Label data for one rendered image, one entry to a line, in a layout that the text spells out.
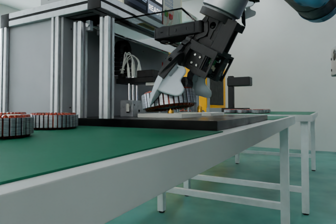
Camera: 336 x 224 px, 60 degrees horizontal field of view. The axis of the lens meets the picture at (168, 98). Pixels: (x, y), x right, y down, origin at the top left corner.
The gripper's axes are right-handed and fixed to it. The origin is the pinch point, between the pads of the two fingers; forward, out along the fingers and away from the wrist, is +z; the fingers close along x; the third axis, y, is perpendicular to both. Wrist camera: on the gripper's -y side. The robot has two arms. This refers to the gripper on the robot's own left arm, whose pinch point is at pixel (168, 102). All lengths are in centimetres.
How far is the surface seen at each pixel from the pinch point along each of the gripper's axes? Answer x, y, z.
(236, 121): 25.3, 6.1, 2.0
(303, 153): 189, 7, 37
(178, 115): 19.4, -7.5, 8.2
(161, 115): 18.6, -12.3, 11.1
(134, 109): 21.5, -24.8, 16.2
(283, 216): 141, 22, 67
